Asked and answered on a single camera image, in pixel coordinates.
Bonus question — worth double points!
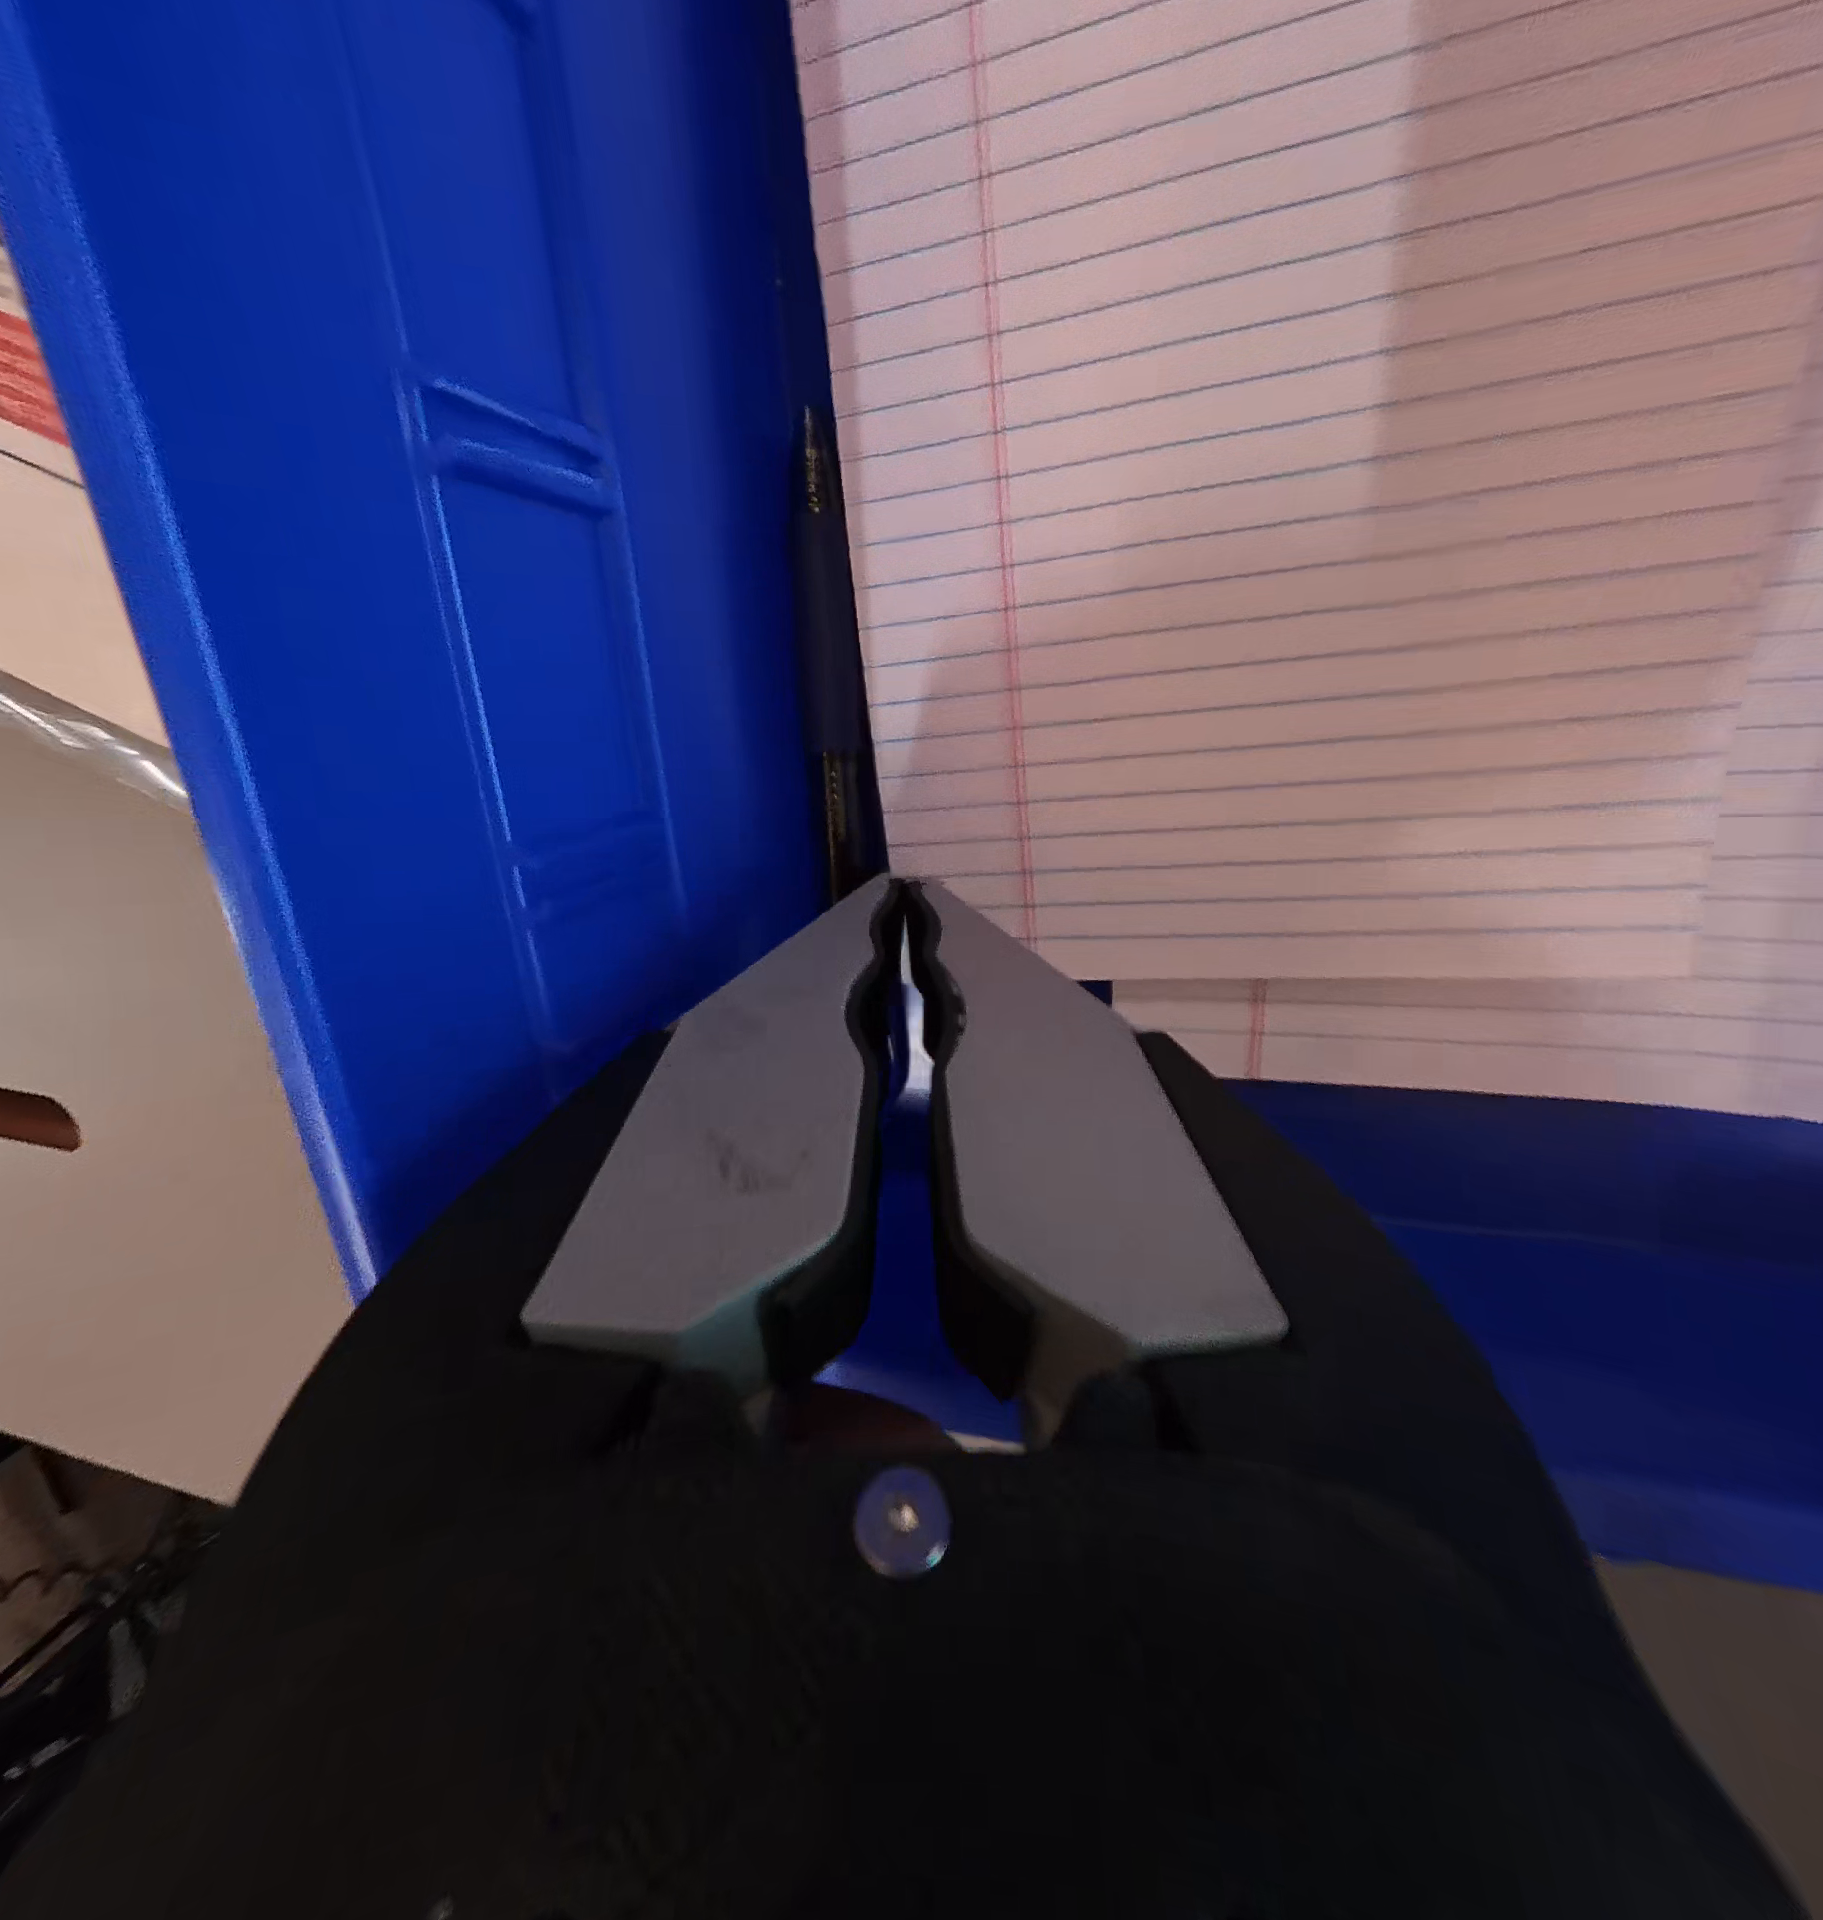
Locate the black wire cable tray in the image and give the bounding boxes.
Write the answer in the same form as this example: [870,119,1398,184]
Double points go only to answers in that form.
[0,1425,238,1920]

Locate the blue retractable pen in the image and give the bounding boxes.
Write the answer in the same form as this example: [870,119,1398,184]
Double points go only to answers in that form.
[794,403,872,916]

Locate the white lined legal pad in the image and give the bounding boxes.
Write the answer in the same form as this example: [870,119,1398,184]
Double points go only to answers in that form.
[789,0,1823,985]
[1114,210,1823,1130]

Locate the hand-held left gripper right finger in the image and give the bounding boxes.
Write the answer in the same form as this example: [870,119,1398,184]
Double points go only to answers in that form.
[915,884,1288,1439]

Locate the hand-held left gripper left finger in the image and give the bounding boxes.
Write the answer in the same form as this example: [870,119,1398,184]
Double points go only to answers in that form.
[521,874,912,1384]

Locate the blue plastic bin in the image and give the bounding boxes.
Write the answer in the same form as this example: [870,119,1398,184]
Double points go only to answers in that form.
[0,0,1823,1579]

